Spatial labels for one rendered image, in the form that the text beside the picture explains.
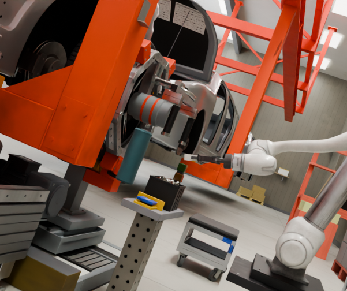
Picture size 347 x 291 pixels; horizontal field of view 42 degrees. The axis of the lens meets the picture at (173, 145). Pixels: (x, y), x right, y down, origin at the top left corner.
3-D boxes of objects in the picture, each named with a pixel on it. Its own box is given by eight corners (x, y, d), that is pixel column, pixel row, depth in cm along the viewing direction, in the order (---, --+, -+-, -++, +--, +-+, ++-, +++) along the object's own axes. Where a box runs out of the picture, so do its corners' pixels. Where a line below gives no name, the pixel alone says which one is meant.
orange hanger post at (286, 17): (180, 169, 601) (246, -2, 605) (227, 188, 583) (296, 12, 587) (177, 168, 585) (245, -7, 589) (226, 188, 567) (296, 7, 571)
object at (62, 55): (60, 89, 258) (64, 34, 243) (71, 93, 256) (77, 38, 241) (22, 107, 232) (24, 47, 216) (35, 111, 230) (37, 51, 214)
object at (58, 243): (45, 219, 255) (52, 202, 255) (100, 245, 245) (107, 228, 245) (-11, 224, 207) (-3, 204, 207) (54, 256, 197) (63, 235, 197)
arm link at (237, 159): (244, 153, 217) (232, 152, 218) (242, 171, 216) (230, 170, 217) (244, 154, 226) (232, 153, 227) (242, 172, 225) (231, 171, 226)
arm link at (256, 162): (242, 177, 218) (243, 166, 230) (275, 181, 215) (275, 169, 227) (244, 156, 214) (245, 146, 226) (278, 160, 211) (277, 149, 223)
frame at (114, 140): (131, 158, 255) (166, 68, 256) (141, 162, 253) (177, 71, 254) (91, 148, 202) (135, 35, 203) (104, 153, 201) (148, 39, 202)
